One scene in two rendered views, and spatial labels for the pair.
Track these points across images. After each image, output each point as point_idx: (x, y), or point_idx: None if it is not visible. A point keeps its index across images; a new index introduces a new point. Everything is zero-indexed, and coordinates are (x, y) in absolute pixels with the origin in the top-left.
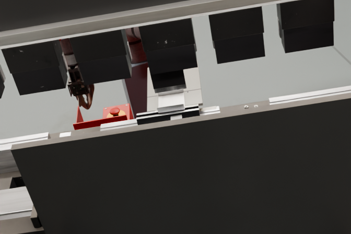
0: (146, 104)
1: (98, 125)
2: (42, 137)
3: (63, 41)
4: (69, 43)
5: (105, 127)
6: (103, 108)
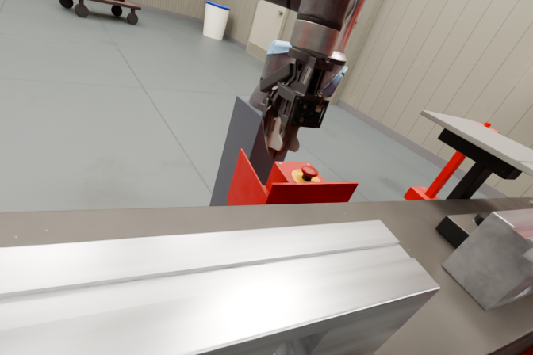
0: (261, 166)
1: (311, 194)
2: (384, 242)
3: None
4: None
5: (520, 224)
6: (274, 162)
